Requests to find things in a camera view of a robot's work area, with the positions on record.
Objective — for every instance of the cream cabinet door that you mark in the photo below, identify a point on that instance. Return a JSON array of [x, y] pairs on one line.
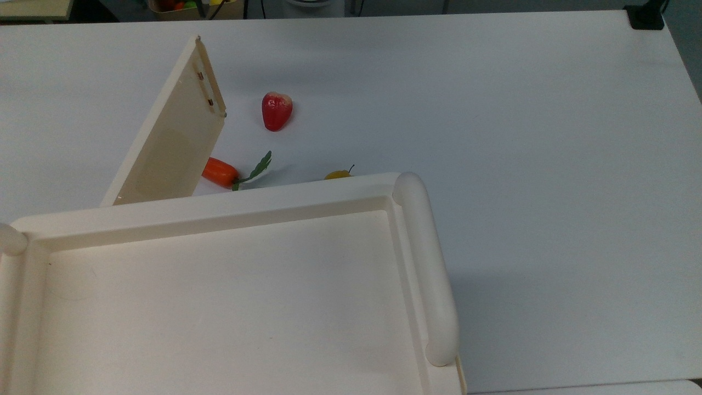
[[170, 142]]

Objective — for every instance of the cream plastic cabinet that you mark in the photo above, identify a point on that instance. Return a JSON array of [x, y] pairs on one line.
[[219, 302]]

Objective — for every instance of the yellow toy starfruit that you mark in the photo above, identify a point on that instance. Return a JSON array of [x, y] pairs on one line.
[[336, 175]]

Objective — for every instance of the red wax apple toy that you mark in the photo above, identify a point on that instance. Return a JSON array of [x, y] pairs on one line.
[[276, 112]]

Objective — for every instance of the orange toy carrot green leaves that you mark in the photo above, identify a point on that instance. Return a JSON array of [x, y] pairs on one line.
[[219, 171]]

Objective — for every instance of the white round bin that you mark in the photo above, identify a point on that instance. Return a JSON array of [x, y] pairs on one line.
[[312, 5]]

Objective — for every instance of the cardboard box of toy fruit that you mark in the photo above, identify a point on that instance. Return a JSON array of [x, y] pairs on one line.
[[181, 11]]

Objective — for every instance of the black table clamp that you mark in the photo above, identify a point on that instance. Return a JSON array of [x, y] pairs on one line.
[[645, 18]]

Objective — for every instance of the light wooden side table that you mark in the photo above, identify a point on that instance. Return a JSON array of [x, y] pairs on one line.
[[33, 8]]

